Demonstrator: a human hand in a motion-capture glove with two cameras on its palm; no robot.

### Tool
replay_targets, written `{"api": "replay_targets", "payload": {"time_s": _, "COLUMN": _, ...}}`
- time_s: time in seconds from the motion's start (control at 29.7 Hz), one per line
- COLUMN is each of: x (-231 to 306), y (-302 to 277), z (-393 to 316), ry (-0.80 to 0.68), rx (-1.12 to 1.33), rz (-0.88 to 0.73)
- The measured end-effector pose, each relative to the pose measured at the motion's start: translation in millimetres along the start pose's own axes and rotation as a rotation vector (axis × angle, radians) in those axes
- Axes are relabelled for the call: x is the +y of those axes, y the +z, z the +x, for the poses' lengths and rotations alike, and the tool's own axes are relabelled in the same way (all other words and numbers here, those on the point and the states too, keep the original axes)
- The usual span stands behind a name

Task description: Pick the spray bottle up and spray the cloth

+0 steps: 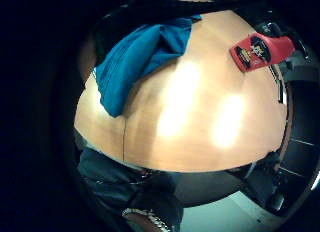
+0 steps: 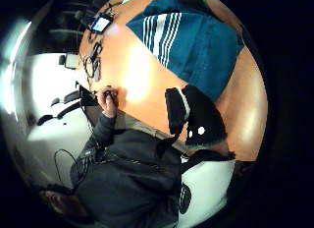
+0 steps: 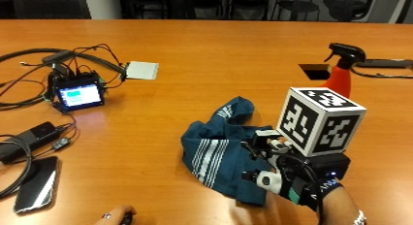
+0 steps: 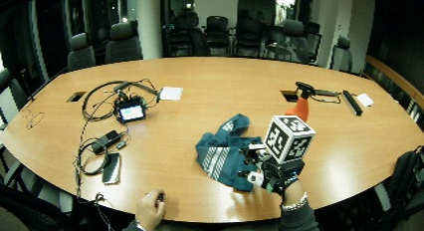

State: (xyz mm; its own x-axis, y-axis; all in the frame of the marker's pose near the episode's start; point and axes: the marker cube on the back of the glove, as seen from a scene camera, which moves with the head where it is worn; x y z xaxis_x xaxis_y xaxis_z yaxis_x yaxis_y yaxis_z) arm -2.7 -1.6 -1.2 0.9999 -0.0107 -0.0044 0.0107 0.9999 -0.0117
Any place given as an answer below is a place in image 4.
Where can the teal striped cloth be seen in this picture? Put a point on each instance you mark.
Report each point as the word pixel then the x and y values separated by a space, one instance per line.
pixel 222 154

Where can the white cube with black markers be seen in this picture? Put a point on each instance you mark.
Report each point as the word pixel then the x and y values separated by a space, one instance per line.
pixel 289 139

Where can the black smartphone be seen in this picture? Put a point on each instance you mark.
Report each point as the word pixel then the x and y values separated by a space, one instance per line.
pixel 112 168

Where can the black power bank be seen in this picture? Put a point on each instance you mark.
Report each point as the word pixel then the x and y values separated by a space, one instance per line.
pixel 107 141

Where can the orange spray bottle black trigger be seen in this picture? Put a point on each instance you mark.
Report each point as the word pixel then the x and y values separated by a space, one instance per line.
pixel 301 105

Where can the black device with lit screen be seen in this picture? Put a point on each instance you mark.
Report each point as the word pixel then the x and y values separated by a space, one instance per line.
pixel 131 111

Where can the black office chair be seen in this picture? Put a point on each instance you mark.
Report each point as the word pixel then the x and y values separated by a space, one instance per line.
pixel 217 32
pixel 249 37
pixel 31 207
pixel 192 33
pixel 314 42

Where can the white paper sheet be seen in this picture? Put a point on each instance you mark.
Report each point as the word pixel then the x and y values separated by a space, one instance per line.
pixel 170 93

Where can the long black bar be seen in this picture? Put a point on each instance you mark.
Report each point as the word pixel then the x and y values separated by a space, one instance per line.
pixel 353 103

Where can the small white card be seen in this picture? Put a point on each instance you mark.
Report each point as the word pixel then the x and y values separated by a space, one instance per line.
pixel 364 99

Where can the grey office chair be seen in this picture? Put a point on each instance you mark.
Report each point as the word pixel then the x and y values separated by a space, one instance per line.
pixel 81 53
pixel 342 55
pixel 293 42
pixel 123 45

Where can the white column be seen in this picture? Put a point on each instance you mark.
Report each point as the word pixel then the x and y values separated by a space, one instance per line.
pixel 149 25

